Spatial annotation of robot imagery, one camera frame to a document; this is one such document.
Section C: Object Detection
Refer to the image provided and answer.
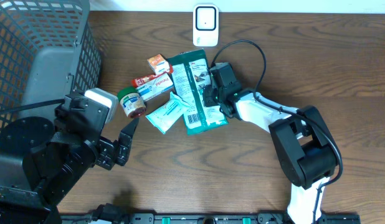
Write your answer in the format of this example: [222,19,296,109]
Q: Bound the black camera cable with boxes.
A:
[210,39,344,224]
[0,98,65,116]

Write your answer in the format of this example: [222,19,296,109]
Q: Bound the green lid glass jar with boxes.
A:
[117,86,146,119]

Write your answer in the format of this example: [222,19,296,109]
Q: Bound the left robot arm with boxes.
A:
[0,93,139,223]

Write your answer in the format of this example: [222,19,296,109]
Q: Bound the grey plastic mesh basket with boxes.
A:
[0,0,103,138]

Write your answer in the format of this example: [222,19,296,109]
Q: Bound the red snack stick sachet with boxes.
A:
[131,74,161,88]

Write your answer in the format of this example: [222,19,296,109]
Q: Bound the white barcode scanner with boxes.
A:
[192,4,219,47]

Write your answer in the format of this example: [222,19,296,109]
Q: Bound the black left camera cable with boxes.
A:
[0,98,65,116]

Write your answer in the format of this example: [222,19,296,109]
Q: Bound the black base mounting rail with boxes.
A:
[60,203,362,224]

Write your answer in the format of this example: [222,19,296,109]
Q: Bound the green white wipes packet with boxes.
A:
[168,49,228,135]

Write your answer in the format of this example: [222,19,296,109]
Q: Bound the white Panadol medicine box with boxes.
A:
[136,74,173,101]

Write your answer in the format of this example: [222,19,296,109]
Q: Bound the orange small carton box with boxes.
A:
[147,54,173,75]

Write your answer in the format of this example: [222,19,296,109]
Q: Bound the teal white tissue pack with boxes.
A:
[146,92,190,134]

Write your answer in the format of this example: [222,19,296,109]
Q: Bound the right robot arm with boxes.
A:
[203,63,343,223]

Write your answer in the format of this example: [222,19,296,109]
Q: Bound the black right camera cable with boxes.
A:
[210,39,344,224]

